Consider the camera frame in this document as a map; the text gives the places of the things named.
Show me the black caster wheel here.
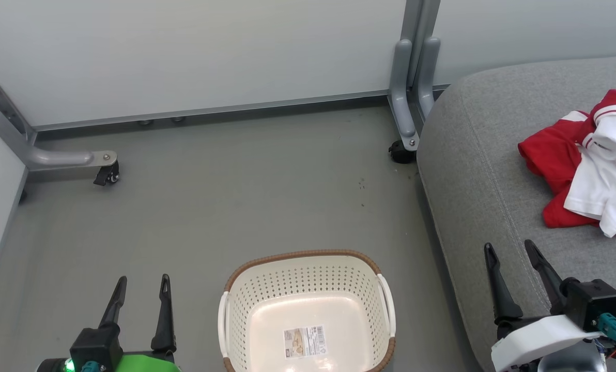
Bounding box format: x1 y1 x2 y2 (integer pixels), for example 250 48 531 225
389 141 417 164
94 161 120 187

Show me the paper label sticker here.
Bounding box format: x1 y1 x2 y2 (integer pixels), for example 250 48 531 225
283 325 328 359

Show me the grey single-bar partition foot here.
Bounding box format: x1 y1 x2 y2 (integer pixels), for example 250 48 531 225
0 62 118 172

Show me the cream perforated laundry basket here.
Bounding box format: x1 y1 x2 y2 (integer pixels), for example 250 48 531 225
218 250 396 372

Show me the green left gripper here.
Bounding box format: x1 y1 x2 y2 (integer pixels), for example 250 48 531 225
99 274 182 372

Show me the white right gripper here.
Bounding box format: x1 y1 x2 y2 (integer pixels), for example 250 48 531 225
484 239 603 372

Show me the red garment with white trim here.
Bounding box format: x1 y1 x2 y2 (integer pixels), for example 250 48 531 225
518 89 616 229

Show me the grey fabric sofa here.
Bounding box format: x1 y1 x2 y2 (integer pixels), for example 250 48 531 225
417 54 616 372

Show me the white garment with red stripes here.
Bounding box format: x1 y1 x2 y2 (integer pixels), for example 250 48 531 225
564 106 616 238

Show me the grey partition base rail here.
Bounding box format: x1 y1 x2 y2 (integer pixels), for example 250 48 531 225
32 85 451 133

